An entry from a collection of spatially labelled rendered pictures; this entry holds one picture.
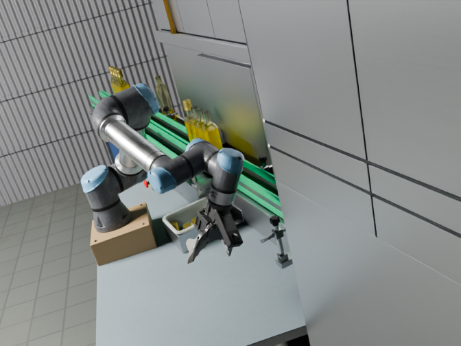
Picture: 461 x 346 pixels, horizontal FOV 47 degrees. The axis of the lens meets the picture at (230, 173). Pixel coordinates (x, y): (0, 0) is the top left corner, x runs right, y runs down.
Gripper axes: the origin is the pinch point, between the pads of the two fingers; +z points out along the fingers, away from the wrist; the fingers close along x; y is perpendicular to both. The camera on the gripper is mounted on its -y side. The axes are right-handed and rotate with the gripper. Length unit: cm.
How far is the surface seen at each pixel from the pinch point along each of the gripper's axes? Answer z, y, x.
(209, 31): -51, 82, -37
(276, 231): -13.3, -7.5, -15.7
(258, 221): 2.8, 20.5, -34.4
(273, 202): -11.0, 11.5, -30.1
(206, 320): 18.1, -5.8, 0.3
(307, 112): -62, -34, 13
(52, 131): 98, 319, -54
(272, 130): -52, -21, 9
